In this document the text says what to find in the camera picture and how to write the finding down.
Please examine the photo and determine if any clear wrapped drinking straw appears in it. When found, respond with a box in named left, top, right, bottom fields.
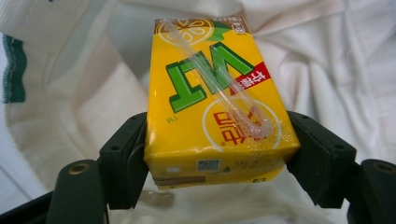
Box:
left=162, top=19, right=275, bottom=140

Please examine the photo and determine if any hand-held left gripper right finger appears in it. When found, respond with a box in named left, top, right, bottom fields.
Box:
left=285, top=110, right=396, bottom=224

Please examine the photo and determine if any white canvas tote bag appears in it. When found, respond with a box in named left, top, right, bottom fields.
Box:
left=0, top=0, right=396, bottom=224

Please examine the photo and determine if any yellow drink carton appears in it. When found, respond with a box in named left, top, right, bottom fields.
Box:
left=143, top=16, right=302, bottom=191

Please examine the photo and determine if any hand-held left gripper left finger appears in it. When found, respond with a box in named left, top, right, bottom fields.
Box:
left=46, top=111, right=149, bottom=224

